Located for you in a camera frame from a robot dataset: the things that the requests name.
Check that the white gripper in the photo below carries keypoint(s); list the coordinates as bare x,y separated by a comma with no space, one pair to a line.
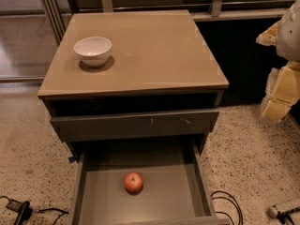
290,37

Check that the red apple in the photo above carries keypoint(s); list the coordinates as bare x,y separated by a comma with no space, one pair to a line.
133,182

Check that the closed grey top drawer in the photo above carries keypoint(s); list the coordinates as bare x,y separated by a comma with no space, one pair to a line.
133,125

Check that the grey drawer cabinet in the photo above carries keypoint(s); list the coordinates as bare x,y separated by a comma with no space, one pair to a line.
159,62

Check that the open grey middle drawer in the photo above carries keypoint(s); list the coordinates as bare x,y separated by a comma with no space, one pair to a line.
173,191

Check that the white power strip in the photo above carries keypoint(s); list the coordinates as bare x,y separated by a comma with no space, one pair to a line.
285,207

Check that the white ceramic bowl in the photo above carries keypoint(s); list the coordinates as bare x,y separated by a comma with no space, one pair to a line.
93,51

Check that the blue tape piece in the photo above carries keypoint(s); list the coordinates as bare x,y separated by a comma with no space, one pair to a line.
71,159

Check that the black power adapter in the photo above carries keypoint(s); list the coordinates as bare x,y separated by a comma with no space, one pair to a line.
23,210

